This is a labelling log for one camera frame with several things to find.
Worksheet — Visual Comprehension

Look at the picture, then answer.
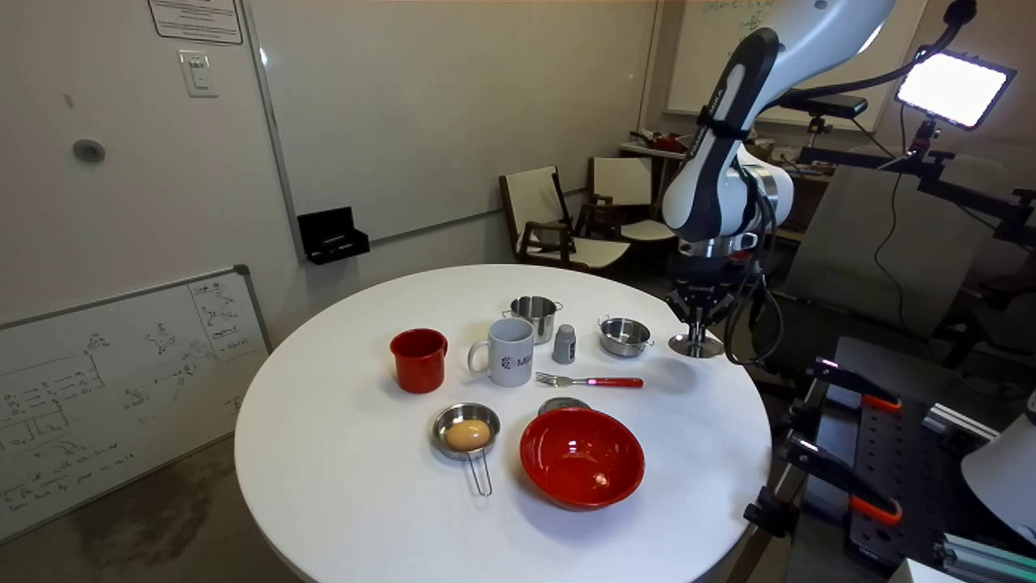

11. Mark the steel lidded pot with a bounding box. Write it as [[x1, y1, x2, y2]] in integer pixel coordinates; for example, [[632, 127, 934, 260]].
[[666, 330, 729, 362]]

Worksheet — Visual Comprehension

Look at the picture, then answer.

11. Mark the small silver pot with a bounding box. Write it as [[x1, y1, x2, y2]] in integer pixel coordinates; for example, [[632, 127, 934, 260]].
[[595, 316, 656, 362]]

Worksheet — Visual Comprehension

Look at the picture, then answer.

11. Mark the tall steel pot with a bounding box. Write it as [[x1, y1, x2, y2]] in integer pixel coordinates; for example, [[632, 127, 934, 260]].
[[510, 291, 563, 348]]

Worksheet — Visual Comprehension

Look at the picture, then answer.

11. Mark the small silver saucepan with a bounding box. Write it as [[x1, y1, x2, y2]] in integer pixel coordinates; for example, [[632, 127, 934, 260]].
[[431, 403, 506, 501]]

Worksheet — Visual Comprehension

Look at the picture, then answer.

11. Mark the beige folding chair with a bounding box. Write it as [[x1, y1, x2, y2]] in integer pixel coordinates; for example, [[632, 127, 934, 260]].
[[581, 154, 681, 248], [500, 162, 635, 277]]

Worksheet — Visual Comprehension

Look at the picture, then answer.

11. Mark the white mug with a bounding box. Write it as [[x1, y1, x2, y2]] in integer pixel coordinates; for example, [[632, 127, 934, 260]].
[[463, 316, 537, 390]]

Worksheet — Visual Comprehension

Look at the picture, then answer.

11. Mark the white wall switch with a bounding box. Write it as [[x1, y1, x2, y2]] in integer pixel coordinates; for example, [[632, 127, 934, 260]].
[[176, 47, 224, 103]]

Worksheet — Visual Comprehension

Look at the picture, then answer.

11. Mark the gray salt shaker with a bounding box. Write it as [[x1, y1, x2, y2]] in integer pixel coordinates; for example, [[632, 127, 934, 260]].
[[551, 321, 581, 368]]

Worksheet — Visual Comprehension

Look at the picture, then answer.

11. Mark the black clamp orange handle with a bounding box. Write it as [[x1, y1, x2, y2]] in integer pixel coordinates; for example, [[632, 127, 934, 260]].
[[804, 358, 907, 421], [742, 431, 907, 535]]

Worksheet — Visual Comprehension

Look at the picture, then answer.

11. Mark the large wall whiteboard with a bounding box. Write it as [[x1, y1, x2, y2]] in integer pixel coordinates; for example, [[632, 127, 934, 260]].
[[236, 0, 665, 254]]

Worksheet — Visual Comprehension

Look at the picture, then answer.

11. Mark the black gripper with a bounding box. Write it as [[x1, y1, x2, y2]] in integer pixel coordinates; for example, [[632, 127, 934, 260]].
[[672, 236, 757, 345]]

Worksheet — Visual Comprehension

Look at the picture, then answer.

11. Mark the white lamp shade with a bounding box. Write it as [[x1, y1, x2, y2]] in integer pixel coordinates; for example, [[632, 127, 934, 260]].
[[958, 390, 1036, 548]]

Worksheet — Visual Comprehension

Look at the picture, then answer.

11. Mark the LED light panel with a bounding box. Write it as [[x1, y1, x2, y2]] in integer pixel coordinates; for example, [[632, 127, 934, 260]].
[[893, 47, 1020, 132]]

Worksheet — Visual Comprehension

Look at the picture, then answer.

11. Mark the red handled fork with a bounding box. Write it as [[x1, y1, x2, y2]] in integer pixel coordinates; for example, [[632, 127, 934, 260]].
[[536, 369, 648, 394]]

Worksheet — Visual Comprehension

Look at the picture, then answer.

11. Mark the red cup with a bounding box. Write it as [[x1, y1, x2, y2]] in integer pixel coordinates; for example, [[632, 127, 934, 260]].
[[390, 328, 449, 397]]

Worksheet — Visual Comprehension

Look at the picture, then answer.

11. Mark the paper notice on wall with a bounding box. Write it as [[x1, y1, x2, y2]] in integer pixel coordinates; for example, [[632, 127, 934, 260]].
[[145, 0, 248, 49]]

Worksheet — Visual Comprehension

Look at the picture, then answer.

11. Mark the whiteboard leaning on floor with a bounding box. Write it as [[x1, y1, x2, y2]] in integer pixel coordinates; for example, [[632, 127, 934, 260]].
[[0, 263, 277, 546]]

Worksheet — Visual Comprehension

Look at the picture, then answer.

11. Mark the yellow egg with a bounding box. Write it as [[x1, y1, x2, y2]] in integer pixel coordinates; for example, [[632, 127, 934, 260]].
[[445, 418, 497, 454]]

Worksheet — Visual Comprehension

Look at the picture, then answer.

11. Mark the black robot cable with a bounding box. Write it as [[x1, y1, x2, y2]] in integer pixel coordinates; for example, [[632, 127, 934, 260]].
[[719, 187, 793, 369]]

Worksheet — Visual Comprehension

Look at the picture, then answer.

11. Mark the black eraser tray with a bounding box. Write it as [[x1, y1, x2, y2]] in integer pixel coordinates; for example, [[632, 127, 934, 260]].
[[294, 205, 372, 268]]

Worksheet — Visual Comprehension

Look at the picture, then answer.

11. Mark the black light stand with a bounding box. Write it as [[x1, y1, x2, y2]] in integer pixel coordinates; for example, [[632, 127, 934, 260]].
[[774, 0, 1036, 250]]

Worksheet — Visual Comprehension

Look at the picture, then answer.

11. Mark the red bowl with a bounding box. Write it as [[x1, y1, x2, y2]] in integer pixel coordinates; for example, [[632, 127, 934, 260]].
[[519, 404, 648, 512]]

